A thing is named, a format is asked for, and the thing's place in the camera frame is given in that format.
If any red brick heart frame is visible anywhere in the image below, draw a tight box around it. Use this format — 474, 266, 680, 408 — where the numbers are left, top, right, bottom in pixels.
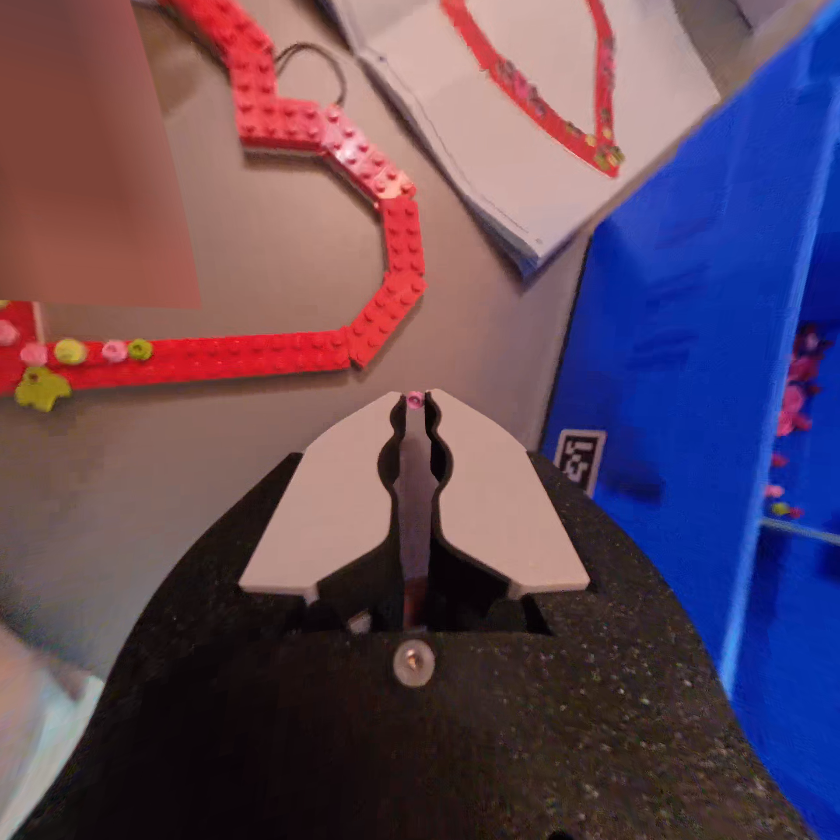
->
0, 0, 429, 398

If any pile of pink bricks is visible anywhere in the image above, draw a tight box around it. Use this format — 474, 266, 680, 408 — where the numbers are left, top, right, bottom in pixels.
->
764, 325, 828, 519

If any lime flower brick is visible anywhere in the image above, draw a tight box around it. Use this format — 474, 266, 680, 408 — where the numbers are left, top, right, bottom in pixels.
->
14, 366, 73, 413

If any black elastic cord loop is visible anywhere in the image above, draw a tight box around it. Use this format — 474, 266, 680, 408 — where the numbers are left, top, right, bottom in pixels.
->
272, 42, 349, 106

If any blue plastic bin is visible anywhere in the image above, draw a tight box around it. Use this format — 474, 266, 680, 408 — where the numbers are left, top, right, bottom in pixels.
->
541, 0, 840, 840

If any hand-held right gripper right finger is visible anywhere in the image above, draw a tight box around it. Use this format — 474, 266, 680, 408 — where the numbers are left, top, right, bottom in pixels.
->
425, 388, 592, 601

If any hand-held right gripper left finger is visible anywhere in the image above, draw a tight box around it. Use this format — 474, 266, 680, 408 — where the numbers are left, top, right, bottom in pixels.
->
238, 391, 404, 606

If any grey desk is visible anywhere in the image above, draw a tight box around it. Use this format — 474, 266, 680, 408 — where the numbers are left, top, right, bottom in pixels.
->
0, 0, 592, 690

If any white instruction booklet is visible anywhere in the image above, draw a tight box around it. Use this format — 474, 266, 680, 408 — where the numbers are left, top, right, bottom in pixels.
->
322, 0, 723, 277

